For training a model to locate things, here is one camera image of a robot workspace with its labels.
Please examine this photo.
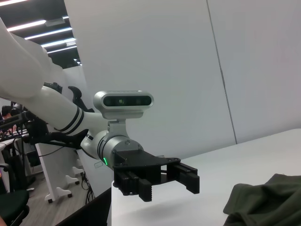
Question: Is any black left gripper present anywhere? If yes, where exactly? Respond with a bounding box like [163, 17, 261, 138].
[112, 149, 200, 202]

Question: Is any dark green FREE t-shirt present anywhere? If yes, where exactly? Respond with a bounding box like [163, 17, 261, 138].
[222, 173, 301, 226]

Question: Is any dark office chair with armrest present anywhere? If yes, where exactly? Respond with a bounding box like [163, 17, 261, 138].
[0, 162, 31, 223]

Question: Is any ceiling light strip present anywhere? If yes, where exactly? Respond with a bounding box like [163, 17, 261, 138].
[7, 20, 47, 32]
[43, 39, 76, 48]
[24, 27, 72, 40]
[48, 46, 78, 54]

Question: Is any seated person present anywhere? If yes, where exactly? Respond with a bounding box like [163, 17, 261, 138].
[1, 105, 15, 122]

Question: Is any bundle of floor cables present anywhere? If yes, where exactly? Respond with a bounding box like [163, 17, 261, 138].
[81, 171, 95, 204]

